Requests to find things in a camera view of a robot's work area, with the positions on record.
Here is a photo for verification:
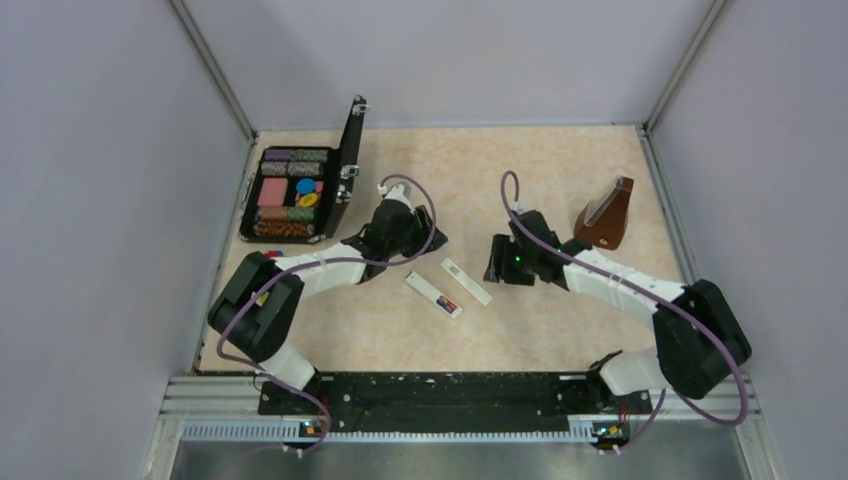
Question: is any white remote battery cover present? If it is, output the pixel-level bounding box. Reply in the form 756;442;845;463
440;258;493;306

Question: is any white black remote control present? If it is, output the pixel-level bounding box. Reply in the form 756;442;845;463
405;271;463;319

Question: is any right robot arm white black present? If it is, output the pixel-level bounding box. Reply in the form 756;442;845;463
484;210;752;412

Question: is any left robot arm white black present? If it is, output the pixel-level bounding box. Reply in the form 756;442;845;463
207;199;448;414

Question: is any brown wooden metronome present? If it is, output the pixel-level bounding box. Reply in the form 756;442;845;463
573;176;634;251

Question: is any black poker chip case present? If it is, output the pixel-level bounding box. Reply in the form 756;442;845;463
238;95;369;244

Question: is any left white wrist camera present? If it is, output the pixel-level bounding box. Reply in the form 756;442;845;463
377;182;412;209

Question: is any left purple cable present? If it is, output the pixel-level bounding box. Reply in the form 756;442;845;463
215;174;439;455

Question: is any purple cable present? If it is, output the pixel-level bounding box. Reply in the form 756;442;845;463
500;170;750;455
215;174;439;455

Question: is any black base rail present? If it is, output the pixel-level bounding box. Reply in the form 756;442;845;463
257;372;652;445

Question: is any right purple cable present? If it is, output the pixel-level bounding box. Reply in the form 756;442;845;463
500;170;750;455

